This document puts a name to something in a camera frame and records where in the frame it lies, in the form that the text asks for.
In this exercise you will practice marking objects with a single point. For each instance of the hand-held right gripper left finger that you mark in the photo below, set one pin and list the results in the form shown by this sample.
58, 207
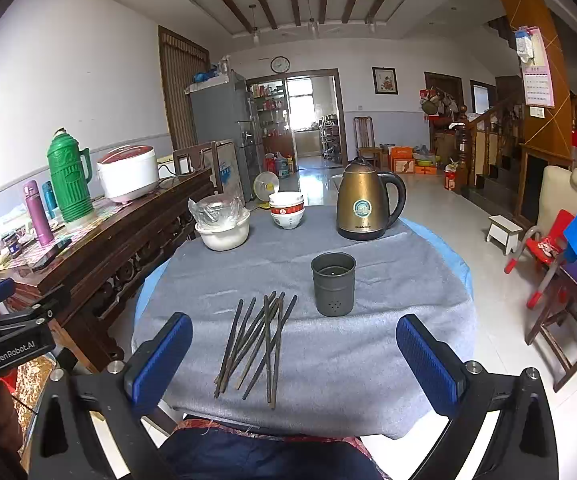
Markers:
161, 362

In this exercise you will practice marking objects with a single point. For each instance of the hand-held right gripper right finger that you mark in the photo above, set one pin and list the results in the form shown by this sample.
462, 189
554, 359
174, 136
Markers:
428, 365

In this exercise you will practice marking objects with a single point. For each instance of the pile of dark chopsticks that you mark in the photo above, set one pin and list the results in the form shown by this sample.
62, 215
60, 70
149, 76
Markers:
267, 340

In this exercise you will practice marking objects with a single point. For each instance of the grey metal chopstick holder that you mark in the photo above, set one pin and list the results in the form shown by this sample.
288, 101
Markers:
333, 285

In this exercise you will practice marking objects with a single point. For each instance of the black smartphone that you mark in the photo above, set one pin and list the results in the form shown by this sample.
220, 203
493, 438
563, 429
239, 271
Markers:
51, 255

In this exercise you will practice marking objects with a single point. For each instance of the purple drink bottle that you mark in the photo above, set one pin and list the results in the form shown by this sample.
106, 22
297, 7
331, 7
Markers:
38, 215

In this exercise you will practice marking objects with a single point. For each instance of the dark carved wooden sideboard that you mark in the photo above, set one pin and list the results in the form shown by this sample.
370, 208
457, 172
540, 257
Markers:
118, 260

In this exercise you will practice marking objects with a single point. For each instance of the light blue table cover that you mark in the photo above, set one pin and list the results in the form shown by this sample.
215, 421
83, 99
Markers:
456, 265

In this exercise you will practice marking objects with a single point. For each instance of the blue drink bottle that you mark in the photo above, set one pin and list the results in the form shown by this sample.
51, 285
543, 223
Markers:
50, 200

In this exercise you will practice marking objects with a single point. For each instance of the floral sideboard mat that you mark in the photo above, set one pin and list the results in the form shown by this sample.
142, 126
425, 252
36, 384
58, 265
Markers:
103, 212

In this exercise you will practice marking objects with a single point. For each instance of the green thermos flask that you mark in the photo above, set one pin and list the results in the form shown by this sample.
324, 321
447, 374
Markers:
71, 180

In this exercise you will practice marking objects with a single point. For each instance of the white ceramic pot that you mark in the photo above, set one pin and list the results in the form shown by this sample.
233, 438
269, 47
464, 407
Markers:
223, 240

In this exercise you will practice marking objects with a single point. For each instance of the dark blue padded clothing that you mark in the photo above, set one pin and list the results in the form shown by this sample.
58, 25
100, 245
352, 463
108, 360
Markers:
268, 455

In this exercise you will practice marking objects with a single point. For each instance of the small white stool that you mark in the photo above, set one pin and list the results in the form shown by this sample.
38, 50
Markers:
503, 232

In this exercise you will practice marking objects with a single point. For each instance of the plastic-wrapped glass bowl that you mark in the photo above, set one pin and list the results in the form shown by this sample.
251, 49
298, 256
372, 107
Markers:
216, 212

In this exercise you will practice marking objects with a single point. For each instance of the white rice cooker red lid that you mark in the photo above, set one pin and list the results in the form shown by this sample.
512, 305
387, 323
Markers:
128, 175

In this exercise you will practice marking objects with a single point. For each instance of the red child chair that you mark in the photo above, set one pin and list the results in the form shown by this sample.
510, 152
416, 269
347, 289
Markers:
543, 250

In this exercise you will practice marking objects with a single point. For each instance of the gold electric kettle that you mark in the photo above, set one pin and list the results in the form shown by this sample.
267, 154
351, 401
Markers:
363, 205

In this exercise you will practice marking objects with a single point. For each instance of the red and white bag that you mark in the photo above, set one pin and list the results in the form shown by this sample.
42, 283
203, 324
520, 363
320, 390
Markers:
450, 180

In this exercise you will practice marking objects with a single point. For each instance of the white chest freezer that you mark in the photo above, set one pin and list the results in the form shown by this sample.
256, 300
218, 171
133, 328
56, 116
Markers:
228, 170

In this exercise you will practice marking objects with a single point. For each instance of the yellow floor fan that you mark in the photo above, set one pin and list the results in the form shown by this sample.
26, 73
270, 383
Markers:
265, 185

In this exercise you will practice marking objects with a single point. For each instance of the dark wooden chair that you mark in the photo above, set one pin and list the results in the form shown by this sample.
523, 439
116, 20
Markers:
203, 160

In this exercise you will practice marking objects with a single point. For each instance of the orange cardboard box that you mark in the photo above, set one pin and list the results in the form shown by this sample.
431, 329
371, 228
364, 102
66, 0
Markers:
401, 159

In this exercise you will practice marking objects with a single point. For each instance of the beige armchair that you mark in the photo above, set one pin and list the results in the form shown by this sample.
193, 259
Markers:
558, 195

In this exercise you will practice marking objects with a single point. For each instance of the red plastic jug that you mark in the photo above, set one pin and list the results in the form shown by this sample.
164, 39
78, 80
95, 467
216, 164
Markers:
270, 164

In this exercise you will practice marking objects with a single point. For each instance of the blue water jug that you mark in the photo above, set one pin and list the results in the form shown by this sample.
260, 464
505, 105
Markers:
282, 166

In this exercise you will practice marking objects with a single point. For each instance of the tall-backed wooden chair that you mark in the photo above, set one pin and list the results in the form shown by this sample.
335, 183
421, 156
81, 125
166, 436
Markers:
366, 135

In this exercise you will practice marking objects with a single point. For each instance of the wooden staircase railing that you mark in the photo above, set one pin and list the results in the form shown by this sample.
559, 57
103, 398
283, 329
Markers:
483, 130

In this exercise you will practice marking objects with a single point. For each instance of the grey refrigerator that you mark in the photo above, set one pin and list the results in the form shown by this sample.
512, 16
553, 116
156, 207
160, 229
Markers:
218, 110

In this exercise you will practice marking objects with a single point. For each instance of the wooden door with blind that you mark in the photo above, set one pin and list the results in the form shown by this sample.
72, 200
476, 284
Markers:
181, 90

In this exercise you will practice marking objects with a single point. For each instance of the brown wooden door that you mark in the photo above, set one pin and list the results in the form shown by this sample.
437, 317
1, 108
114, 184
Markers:
443, 105

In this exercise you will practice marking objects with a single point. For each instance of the orange wooden pillar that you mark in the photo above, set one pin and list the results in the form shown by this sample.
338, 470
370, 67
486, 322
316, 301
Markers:
543, 125

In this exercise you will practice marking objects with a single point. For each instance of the pendant ceiling lamp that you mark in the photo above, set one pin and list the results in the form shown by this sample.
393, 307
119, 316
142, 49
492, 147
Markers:
371, 22
255, 35
312, 27

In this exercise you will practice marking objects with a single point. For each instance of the wooden doorway frame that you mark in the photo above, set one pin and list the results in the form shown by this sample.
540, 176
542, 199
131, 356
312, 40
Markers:
341, 110

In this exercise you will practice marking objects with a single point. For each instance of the framed wall picture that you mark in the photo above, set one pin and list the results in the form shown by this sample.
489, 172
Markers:
385, 80

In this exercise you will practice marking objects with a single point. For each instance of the pink wall calendar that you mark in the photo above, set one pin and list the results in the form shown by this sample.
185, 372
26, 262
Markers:
538, 77

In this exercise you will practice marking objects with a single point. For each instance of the round wall clock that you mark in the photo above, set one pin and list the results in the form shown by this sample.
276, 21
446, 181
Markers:
280, 64

